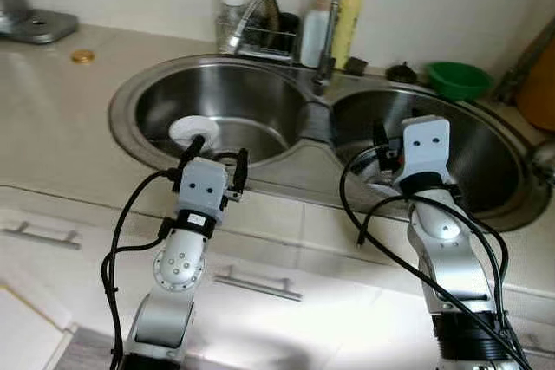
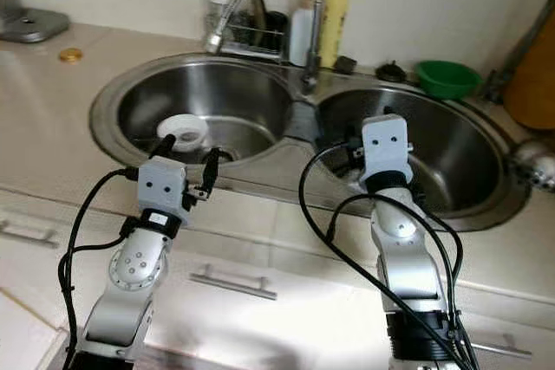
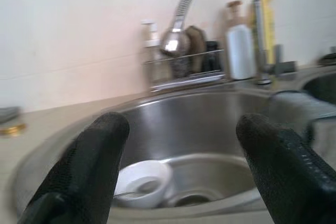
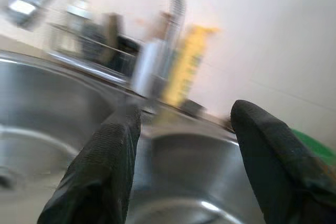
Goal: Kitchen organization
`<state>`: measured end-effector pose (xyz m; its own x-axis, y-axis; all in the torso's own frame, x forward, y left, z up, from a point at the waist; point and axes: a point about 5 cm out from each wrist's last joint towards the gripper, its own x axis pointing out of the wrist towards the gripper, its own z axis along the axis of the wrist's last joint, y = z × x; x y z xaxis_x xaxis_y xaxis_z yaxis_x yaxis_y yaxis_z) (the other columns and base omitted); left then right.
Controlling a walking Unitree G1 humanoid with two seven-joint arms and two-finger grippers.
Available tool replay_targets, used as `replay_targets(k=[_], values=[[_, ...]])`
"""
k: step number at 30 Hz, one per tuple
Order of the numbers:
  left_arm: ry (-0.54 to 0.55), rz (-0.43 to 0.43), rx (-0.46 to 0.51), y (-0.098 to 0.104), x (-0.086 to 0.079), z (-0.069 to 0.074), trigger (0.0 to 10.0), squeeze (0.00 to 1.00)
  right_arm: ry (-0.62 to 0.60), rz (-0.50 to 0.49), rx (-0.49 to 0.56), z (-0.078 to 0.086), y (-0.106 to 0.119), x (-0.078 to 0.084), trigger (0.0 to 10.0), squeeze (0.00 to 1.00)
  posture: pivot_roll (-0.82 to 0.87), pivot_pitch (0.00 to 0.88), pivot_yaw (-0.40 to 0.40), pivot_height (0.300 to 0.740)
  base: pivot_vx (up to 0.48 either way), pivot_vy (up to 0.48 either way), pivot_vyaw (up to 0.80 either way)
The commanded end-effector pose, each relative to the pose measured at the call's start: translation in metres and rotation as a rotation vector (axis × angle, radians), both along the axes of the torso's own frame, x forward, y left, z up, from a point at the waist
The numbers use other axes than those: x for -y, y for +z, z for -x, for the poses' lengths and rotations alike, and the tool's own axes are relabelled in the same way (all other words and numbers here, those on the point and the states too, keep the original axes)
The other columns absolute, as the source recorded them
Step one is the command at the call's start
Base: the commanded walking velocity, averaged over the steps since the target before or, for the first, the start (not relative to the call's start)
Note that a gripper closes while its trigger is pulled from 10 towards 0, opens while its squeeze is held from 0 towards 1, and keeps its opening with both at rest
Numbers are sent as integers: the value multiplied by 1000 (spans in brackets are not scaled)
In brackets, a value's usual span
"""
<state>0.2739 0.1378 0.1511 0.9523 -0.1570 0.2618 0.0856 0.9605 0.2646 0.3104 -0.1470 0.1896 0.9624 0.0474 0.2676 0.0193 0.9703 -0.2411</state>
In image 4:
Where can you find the small black box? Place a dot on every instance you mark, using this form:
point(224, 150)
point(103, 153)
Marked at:
point(194, 107)

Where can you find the plain white plastic bottle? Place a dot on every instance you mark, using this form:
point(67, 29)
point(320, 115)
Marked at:
point(147, 72)

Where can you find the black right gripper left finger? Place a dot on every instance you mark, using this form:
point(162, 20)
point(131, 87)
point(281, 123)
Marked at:
point(99, 171)

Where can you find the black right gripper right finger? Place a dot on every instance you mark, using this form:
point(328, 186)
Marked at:
point(283, 176)

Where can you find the green plastic bowl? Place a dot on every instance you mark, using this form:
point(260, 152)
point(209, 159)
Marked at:
point(317, 145)

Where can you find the yellow plastic bottle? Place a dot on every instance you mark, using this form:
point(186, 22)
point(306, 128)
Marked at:
point(186, 69)

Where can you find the stainless steel double sink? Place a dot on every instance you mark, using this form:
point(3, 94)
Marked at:
point(52, 103)

